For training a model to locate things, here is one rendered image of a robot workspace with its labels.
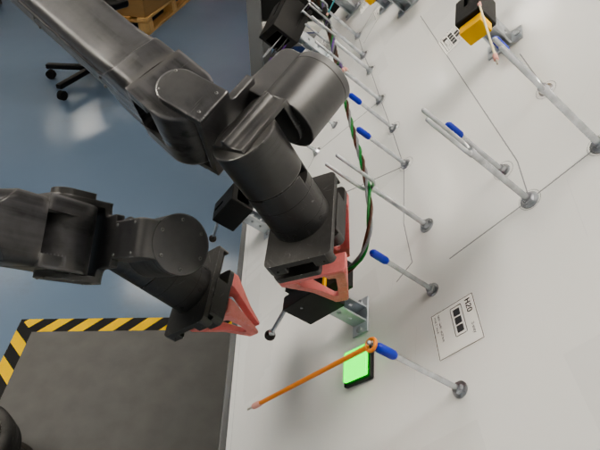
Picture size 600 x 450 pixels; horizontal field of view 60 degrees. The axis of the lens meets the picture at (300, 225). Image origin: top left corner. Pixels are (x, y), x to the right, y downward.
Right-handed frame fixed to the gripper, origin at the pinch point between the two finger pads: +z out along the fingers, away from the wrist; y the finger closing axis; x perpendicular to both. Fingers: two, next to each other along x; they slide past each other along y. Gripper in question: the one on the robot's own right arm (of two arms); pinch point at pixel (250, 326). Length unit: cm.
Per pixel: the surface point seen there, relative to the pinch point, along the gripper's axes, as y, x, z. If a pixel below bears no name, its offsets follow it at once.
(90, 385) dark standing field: 38, 124, 39
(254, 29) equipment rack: 92, 17, -2
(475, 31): 23.8, -35.0, -4.7
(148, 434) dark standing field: 23, 104, 54
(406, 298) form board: -0.7, -19.2, 4.3
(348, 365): -6.1, -11.5, 4.8
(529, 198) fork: 2.4, -34.3, 0.8
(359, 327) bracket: -1.6, -12.6, 5.1
